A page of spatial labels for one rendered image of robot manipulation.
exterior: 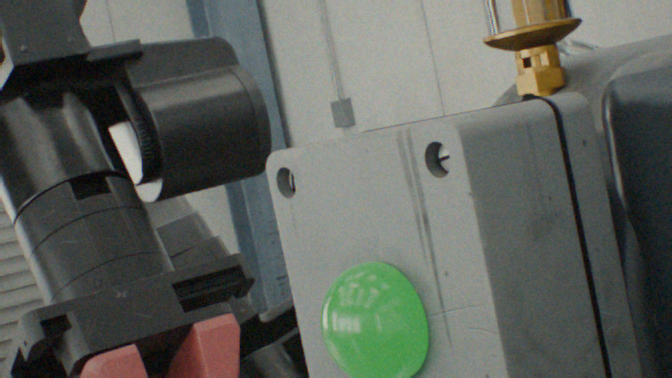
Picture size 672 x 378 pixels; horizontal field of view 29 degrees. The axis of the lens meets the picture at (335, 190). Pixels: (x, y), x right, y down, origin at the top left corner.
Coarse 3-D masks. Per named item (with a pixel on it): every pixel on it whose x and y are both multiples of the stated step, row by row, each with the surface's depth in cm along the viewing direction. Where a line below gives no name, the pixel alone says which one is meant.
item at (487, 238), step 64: (384, 128) 34; (448, 128) 28; (512, 128) 29; (576, 128) 30; (320, 192) 32; (384, 192) 30; (448, 192) 28; (512, 192) 29; (576, 192) 30; (320, 256) 32; (384, 256) 30; (448, 256) 29; (512, 256) 28; (576, 256) 30; (448, 320) 29; (512, 320) 28; (576, 320) 29
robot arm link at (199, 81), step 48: (0, 0) 55; (48, 0) 56; (48, 48) 55; (96, 48) 58; (144, 48) 60; (192, 48) 61; (0, 96) 58; (144, 96) 59; (192, 96) 59; (240, 96) 60; (192, 144) 59; (240, 144) 60; (144, 192) 61; (192, 192) 61
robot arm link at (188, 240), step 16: (160, 208) 81; (176, 208) 81; (192, 208) 81; (160, 224) 80; (176, 224) 79; (192, 224) 79; (176, 240) 78; (192, 240) 78; (208, 240) 78; (176, 256) 78; (192, 256) 77; (208, 256) 77
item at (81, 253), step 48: (48, 192) 55; (48, 240) 54; (96, 240) 54; (144, 240) 55; (48, 288) 54; (96, 288) 53; (144, 288) 53; (192, 288) 54; (240, 288) 55; (48, 336) 51
